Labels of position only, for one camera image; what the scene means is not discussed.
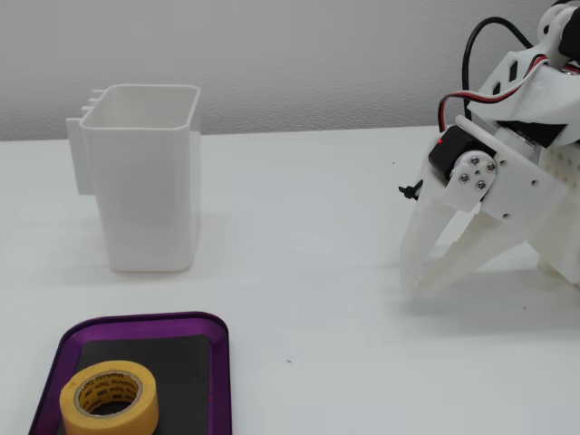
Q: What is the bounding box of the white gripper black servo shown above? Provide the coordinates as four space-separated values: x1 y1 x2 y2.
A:
401 115 571 292

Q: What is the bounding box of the yellow masking tape roll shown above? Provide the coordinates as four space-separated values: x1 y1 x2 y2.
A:
59 360 160 435

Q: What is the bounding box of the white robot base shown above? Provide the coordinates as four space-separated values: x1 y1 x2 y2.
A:
537 143 580 290

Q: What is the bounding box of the white plastic box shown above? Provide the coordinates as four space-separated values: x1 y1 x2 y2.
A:
65 83 203 274

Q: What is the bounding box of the black tray mat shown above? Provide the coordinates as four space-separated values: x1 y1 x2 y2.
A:
56 333 214 435

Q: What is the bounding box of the purple metal tray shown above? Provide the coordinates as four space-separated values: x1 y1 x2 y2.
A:
27 311 233 435

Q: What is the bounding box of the red white black servo cable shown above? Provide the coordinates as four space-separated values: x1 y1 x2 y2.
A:
437 56 555 136

